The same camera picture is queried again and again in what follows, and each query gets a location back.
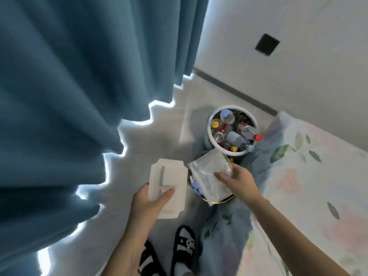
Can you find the person's right forearm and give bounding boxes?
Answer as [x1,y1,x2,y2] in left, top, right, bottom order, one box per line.
[250,198,352,276]

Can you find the blue scraps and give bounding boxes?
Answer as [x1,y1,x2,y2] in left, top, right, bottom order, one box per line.
[191,181,205,196]

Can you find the black wall socket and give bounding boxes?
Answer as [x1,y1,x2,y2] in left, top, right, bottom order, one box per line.
[255,33,281,57]

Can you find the person's right hand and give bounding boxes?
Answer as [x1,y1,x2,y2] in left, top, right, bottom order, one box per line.
[214,165,262,206]

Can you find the floral bedsheet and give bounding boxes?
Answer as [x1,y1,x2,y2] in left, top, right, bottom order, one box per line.
[198,111,368,276]

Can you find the clear plastic bag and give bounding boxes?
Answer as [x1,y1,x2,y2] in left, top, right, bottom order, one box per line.
[187,150,234,207]

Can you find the grey baseboard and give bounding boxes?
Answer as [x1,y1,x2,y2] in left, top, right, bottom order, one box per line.
[193,68,279,116]

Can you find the person's left hand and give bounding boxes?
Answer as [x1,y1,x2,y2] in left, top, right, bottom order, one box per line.
[129,183,176,232]

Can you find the black and white sandal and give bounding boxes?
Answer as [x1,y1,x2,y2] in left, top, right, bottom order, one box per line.
[171,225,197,276]
[138,240,168,276]

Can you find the blue curtain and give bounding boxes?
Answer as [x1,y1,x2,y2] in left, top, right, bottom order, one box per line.
[0,0,211,276]

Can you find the person's left forearm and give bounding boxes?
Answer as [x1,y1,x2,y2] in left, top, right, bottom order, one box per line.
[100,225,156,276]

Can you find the dark bin with yellow rim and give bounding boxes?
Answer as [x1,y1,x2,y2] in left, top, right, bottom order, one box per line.
[188,151,236,205]

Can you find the pile of plastic bottles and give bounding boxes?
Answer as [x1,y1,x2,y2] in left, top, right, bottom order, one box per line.
[211,109,263,153]

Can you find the white round waste bin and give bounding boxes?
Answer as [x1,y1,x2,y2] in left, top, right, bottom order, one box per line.
[204,105,259,157]

